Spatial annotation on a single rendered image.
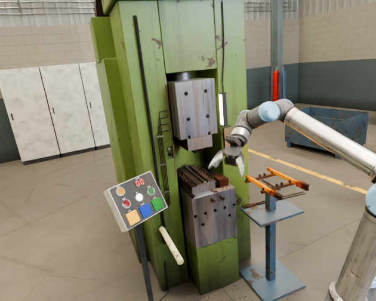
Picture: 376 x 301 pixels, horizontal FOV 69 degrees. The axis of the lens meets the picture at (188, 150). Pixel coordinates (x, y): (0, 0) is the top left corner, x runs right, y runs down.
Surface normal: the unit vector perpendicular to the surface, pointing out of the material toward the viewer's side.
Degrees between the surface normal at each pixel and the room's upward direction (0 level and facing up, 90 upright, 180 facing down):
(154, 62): 90
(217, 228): 90
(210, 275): 90
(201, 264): 90
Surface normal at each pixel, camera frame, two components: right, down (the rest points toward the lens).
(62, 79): 0.45, 0.23
